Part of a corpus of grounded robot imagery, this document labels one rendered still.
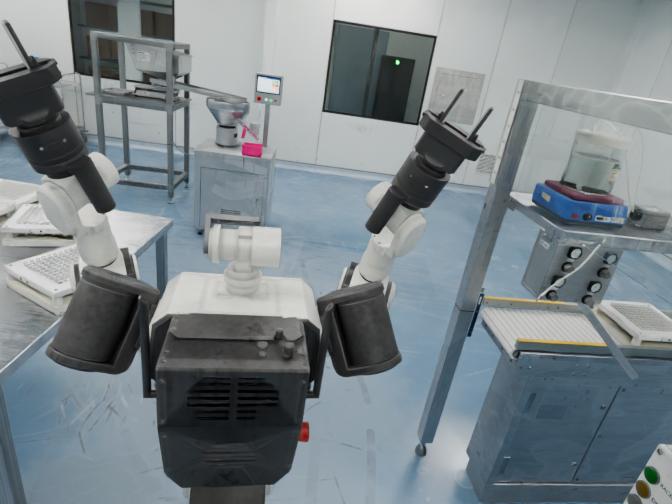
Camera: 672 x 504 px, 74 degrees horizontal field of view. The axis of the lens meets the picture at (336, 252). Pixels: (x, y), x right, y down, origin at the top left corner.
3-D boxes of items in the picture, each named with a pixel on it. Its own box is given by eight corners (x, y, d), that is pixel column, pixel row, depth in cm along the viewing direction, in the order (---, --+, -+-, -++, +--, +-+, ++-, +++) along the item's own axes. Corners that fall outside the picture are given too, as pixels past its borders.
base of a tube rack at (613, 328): (631, 352, 155) (634, 346, 154) (588, 313, 177) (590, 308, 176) (691, 355, 159) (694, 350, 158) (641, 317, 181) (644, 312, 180)
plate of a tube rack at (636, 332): (637, 340, 153) (639, 335, 152) (592, 303, 175) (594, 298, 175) (698, 344, 157) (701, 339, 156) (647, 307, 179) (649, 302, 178)
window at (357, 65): (322, 111, 621) (333, 19, 574) (322, 111, 623) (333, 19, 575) (418, 125, 633) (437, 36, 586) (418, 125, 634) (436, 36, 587)
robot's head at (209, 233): (257, 262, 70) (260, 215, 71) (201, 259, 68) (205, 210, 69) (256, 267, 76) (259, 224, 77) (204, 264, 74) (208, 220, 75)
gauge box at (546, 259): (536, 300, 135) (559, 240, 127) (520, 283, 144) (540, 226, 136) (601, 305, 138) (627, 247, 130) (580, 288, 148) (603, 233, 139)
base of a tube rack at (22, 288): (5, 285, 134) (4, 278, 133) (82, 260, 154) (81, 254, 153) (56, 315, 125) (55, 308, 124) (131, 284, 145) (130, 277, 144)
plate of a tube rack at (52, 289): (2, 271, 132) (1, 265, 131) (81, 247, 152) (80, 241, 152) (54, 300, 123) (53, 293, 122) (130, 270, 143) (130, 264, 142)
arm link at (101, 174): (68, 122, 77) (98, 176, 85) (11, 154, 71) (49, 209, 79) (112, 134, 73) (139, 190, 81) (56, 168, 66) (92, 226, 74)
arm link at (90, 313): (113, 347, 81) (110, 366, 68) (59, 332, 77) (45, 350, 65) (139, 287, 82) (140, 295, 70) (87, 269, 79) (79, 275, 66)
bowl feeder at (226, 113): (200, 146, 373) (201, 99, 358) (210, 138, 406) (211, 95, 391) (258, 153, 377) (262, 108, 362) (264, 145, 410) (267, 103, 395)
